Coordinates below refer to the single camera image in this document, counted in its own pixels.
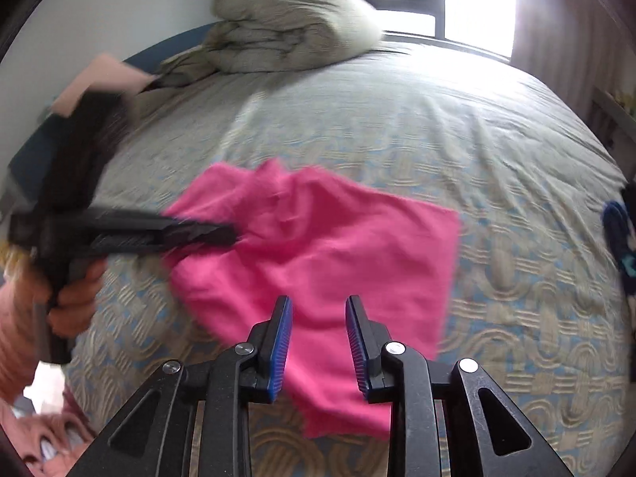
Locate blue slipper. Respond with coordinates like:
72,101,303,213
600,200,636,311

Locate light pink cloth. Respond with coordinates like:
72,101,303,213
51,52,156,119

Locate white rack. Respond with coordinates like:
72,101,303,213
590,83,636,162

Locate person's left forearm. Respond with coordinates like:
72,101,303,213
0,273,50,403

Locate person's left hand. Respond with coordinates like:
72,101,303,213
37,258,109,339

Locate folded grey duvet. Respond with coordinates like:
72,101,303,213
158,0,384,89

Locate dark blue bed frame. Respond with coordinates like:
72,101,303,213
9,22,219,200

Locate person's pink clothing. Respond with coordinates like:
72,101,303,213
0,390,103,477

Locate brown curtain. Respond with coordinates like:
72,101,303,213
511,0,599,93

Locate window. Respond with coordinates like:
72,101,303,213
366,0,522,64

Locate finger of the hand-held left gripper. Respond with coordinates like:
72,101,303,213
93,235,237,260
89,210,238,239

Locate patterned beige blue bedspread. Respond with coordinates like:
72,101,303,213
64,40,636,477

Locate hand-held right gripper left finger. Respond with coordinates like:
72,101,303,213
64,295,294,477

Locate pink pants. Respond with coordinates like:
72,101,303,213
161,158,463,440

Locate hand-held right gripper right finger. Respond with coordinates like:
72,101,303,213
345,295,572,477

